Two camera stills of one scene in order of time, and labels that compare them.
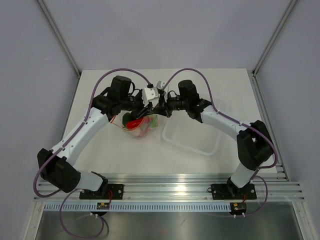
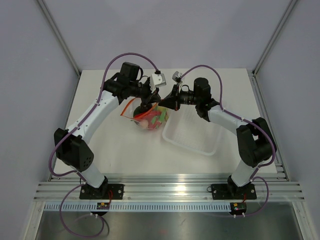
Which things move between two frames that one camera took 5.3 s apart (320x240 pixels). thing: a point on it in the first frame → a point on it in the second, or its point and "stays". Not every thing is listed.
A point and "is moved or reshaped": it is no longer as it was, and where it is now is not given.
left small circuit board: [103, 206] stays
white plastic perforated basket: [181, 129] stays
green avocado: [127, 117] is moved or reshaped
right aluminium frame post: [276, 32] stays
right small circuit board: [238, 207] stays
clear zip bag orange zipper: [140, 127] is moved or reshaped
